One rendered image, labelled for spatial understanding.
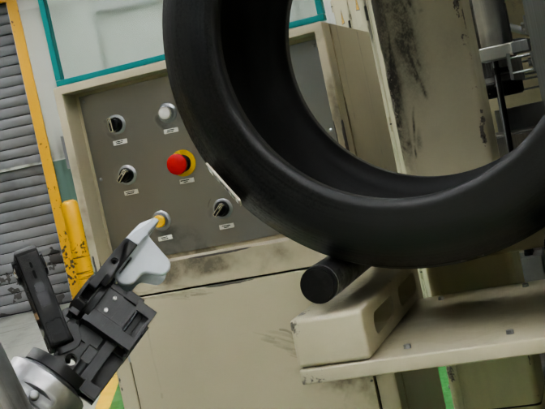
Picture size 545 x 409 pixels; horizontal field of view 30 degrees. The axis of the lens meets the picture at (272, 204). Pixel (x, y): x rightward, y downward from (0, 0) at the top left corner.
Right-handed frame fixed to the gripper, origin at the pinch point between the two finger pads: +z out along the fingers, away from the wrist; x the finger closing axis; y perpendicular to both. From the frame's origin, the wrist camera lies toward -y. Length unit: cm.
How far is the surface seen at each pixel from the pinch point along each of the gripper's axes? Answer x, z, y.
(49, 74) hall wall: -800, 365, -247
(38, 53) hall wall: -794, 373, -266
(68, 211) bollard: -790, 258, -145
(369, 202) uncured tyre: 9.0, 14.2, 19.3
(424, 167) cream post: -19, 39, 26
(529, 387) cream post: -26, 23, 56
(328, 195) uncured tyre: 7.0, 13.1, 15.2
